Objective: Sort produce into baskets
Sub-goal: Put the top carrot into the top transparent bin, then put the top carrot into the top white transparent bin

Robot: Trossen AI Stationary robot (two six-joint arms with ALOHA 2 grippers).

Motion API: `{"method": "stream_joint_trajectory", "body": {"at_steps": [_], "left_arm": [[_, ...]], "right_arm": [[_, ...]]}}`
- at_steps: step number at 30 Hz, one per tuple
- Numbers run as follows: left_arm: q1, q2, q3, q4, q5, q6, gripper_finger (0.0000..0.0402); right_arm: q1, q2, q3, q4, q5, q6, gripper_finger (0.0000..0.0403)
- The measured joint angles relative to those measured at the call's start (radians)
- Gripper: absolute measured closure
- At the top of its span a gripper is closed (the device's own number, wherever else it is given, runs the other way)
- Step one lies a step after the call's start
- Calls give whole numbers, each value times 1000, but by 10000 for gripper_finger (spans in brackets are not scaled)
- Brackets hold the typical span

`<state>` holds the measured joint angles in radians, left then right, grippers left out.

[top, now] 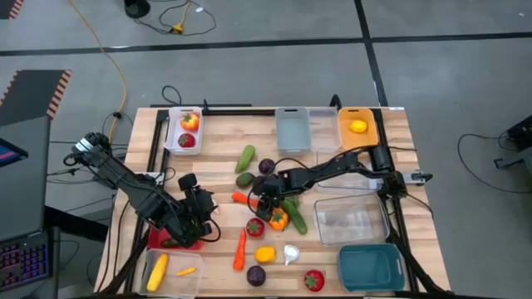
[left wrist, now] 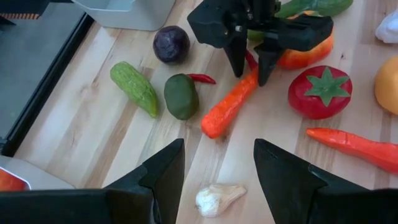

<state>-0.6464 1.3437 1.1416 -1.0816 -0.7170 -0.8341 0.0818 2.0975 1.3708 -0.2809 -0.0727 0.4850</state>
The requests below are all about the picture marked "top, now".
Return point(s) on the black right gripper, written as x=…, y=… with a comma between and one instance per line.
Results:
x=270, y=187

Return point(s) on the small white plastic bin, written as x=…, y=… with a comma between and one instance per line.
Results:
x=172, y=124

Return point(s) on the yellow corn cob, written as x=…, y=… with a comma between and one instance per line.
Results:
x=157, y=272

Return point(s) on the frosted translucent plastic bin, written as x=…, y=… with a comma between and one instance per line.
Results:
x=324, y=130

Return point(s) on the black round stand base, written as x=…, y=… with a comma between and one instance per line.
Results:
x=137, y=7

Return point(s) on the grey laptop backlit keyboard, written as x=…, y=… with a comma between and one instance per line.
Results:
x=25, y=261

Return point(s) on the teal plastic bin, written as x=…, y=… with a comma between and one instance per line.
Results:
x=370, y=268

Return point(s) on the black equipment box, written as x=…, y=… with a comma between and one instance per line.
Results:
x=521, y=133

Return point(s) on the large clear acrylic bin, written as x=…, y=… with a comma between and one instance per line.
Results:
x=351, y=220

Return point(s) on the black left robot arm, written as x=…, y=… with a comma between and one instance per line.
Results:
x=137, y=193

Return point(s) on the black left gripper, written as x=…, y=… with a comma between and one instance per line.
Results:
x=197, y=209

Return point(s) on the dark green jalapeno pepper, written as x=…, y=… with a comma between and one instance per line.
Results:
x=169, y=243

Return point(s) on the orange bell pepper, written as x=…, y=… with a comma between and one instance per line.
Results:
x=279, y=220
x=190, y=122

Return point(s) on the small dark tablet screen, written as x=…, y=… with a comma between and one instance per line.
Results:
x=10, y=153

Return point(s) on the silver left arm base block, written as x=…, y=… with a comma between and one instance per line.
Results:
x=157, y=177

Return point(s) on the yellow lemon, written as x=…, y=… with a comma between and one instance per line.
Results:
x=358, y=126

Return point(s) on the red plastic bin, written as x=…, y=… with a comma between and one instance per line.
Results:
x=156, y=238

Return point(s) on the small green pea pod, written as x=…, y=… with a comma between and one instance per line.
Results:
x=294, y=200

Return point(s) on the translucent plastic tub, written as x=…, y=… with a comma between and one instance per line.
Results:
x=183, y=286

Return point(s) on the light green cucumber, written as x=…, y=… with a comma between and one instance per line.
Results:
x=245, y=158

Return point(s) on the green avocado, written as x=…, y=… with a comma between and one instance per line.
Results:
x=244, y=180

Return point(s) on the black table clamp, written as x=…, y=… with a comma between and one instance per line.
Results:
x=335, y=103

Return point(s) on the small yellow chili pepper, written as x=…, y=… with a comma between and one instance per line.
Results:
x=185, y=271

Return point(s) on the large hazard-striped black mat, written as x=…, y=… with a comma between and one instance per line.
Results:
x=29, y=95

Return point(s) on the small hazard-striped black mat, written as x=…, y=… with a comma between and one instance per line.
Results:
x=7, y=7

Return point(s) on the silver right arm base block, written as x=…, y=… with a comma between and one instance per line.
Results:
x=415, y=177

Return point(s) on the white garlic bulb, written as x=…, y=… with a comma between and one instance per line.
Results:
x=291, y=252

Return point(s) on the grey-blue plastic bin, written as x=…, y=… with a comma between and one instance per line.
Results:
x=293, y=133

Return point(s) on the orange carrot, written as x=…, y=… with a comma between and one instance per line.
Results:
x=239, y=251
x=241, y=198

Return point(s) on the grey metal stand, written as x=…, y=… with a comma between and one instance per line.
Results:
x=513, y=162

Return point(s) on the beige garlic clove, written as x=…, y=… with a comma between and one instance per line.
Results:
x=215, y=207

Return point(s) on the small clear acrylic bin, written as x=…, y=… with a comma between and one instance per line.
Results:
x=353, y=182

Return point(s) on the yellow-orange round fruit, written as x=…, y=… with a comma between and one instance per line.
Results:
x=265, y=254

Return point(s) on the yellow plastic bin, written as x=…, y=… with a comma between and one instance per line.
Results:
x=353, y=141

